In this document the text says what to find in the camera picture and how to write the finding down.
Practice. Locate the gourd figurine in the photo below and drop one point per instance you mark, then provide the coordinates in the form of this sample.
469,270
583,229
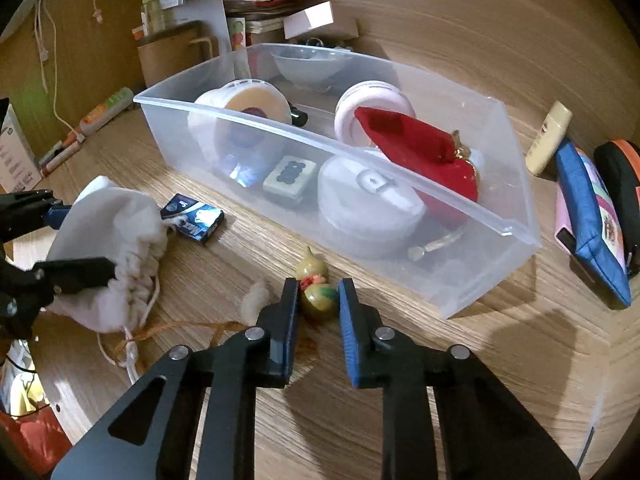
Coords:
320,300

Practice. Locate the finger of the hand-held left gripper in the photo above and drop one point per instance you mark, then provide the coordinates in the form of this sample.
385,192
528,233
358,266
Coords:
55,216
75,275

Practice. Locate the white cardboard box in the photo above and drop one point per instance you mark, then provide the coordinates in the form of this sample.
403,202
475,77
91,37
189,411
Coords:
17,155

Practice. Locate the red bag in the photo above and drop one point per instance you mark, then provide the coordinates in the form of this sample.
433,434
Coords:
35,440

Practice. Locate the black and orange case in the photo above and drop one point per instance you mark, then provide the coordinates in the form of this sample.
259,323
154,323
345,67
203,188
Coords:
615,170

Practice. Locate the red and white marker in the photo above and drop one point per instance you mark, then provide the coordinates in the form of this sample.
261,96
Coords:
62,160
62,146

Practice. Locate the small brown box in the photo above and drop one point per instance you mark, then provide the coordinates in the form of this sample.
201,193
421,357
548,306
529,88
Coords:
345,27

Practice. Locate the blue packet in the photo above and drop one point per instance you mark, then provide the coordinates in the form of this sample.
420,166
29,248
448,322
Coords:
195,220

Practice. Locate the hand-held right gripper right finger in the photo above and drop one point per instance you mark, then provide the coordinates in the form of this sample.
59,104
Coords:
352,340

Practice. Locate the cream bottle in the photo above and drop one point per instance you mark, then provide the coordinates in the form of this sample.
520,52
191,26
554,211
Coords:
547,140

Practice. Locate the tape roll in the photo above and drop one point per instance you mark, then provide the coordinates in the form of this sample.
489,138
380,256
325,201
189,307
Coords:
250,105

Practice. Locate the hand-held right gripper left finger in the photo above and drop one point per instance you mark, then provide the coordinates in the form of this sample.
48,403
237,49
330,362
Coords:
277,345

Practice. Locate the white round lidded container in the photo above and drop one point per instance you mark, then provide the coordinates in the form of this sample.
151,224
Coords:
370,210

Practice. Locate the white bowl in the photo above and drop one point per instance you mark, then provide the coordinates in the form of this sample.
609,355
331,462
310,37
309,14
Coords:
310,67

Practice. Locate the small black object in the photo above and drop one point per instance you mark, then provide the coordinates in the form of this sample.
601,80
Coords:
299,117

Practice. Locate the clear plastic storage bin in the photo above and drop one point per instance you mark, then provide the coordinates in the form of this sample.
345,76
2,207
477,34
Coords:
475,270

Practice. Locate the fruit print carton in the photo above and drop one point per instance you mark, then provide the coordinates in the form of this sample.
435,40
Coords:
237,32

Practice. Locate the brown cardboard box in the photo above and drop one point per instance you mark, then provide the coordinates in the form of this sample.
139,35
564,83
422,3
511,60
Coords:
167,57

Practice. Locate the pink round case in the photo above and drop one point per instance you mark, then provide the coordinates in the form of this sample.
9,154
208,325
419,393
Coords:
372,95

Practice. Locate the white cotton tuft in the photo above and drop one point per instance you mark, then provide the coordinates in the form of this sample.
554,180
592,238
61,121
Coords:
255,300

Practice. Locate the blue pencil case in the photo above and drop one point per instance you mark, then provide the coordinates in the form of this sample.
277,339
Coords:
585,200

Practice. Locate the red pouch with gold clasp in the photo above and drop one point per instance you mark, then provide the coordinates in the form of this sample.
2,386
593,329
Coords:
415,150

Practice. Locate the green and white mahjong tile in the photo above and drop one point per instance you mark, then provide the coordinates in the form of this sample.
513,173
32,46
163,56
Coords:
292,172

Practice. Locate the pink and white box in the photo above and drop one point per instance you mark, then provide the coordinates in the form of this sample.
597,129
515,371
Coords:
312,17

